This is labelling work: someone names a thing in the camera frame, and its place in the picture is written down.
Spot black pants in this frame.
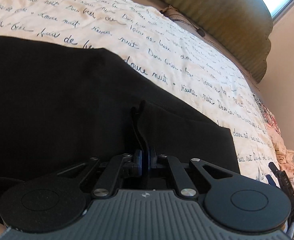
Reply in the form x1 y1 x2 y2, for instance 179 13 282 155
0 36 240 197

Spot crumpled pink floral cloth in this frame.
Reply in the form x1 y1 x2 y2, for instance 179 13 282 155
253 93 294 180

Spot white bedsheet with script text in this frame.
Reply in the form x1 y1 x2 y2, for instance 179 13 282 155
0 0 275 239

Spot small black charger on bed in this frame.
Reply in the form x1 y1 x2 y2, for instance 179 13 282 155
196 29 206 37

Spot olive striped upholstered headboard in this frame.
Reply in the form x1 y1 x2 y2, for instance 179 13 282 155
161 0 273 83

